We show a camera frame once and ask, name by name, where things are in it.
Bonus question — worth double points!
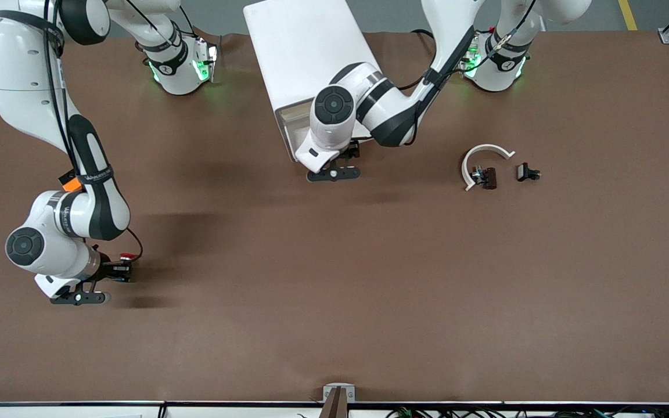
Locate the red-capped push button switch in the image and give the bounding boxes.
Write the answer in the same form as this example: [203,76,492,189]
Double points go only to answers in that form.
[111,251,136,283]

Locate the orange and black button box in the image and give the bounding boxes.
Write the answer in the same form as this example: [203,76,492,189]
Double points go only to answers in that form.
[59,170,84,193]

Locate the white curved plastic arc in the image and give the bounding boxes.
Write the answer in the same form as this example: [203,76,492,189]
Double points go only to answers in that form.
[461,143,516,192]

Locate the brown paper table cover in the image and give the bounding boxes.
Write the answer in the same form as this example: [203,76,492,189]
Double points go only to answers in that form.
[0,30,669,404]

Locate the small dark brown component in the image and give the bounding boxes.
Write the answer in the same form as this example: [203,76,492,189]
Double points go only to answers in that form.
[470,166,498,190]

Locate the white table edge rail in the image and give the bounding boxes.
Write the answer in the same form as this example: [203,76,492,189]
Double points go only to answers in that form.
[0,401,669,418]

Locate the grey metal bracket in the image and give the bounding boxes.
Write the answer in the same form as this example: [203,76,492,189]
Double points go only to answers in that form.
[322,383,356,402]

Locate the brown post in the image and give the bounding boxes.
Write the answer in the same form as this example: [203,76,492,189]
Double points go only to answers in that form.
[320,388,350,418]

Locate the tangled coloured cables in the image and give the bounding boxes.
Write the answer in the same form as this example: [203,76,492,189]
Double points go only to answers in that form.
[387,406,669,418]

